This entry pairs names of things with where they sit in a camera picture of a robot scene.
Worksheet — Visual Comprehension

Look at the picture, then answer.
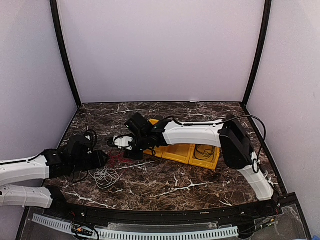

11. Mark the yellow bin middle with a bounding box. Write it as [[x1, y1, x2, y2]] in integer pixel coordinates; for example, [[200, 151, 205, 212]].
[[162, 144, 196, 164]]

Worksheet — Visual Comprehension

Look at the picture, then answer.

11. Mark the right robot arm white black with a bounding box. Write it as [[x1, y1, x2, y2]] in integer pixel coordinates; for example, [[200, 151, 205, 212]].
[[114, 112, 275, 217]]

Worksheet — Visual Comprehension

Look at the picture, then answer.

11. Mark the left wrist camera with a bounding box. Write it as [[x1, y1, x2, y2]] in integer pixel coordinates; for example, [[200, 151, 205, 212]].
[[83, 129, 98, 151]]

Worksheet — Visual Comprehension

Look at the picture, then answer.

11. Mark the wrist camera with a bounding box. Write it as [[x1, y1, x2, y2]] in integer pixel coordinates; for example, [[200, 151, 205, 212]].
[[107, 135, 134, 151], [83, 129, 98, 151]]

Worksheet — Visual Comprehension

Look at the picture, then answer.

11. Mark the white cable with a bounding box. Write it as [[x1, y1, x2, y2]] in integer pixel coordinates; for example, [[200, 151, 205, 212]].
[[93, 166, 123, 190]]

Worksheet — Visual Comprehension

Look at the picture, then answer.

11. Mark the black frame post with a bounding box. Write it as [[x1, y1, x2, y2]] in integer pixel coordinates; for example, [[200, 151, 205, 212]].
[[49, 0, 82, 108], [241, 0, 272, 109]]

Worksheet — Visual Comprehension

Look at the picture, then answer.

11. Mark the red cable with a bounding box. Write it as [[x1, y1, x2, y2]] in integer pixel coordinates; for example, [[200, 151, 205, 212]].
[[108, 149, 133, 166]]

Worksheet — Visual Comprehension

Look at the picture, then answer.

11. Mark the yellow bin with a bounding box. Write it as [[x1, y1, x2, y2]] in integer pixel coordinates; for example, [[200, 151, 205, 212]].
[[143, 119, 165, 158], [162, 144, 196, 164], [188, 144, 221, 170]]

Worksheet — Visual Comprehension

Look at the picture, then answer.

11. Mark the left black frame post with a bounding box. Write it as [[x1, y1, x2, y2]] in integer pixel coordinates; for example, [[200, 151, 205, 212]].
[[49, 0, 82, 108]]

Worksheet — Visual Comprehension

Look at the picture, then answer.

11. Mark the black front rail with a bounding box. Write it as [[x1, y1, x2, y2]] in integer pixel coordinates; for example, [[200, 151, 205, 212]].
[[28, 193, 285, 232]]

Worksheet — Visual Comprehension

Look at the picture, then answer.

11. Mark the yellow bin left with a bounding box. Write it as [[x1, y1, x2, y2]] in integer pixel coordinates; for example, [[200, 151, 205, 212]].
[[143, 119, 165, 158]]

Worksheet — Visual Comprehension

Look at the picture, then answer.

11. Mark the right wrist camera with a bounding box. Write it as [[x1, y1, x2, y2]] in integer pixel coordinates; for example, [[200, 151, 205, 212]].
[[107, 135, 134, 151]]

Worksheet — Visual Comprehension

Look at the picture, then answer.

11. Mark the black cable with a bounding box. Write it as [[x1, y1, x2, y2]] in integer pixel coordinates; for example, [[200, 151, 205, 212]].
[[194, 144, 216, 161]]

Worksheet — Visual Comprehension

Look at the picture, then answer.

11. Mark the right black frame post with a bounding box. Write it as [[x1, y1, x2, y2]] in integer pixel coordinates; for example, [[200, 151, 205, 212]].
[[241, 0, 272, 109]]

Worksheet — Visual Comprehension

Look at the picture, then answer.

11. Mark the yellow bin right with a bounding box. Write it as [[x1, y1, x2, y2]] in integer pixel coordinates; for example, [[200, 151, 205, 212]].
[[188, 144, 221, 170]]

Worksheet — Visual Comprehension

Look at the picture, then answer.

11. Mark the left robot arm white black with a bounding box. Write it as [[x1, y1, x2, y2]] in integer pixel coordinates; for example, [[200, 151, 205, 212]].
[[0, 135, 109, 218]]

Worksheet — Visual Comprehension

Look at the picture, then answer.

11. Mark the white slotted cable duct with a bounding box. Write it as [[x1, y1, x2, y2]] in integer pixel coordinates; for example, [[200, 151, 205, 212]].
[[32, 214, 239, 240]]

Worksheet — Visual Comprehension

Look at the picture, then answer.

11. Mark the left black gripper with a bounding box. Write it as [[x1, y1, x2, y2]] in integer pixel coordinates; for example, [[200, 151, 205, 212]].
[[71, 149, 109, 174]]

